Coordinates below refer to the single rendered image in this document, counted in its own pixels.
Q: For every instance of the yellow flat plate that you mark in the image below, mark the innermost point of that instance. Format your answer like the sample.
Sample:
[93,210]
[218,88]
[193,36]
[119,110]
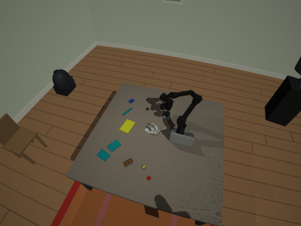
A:
[127,126]

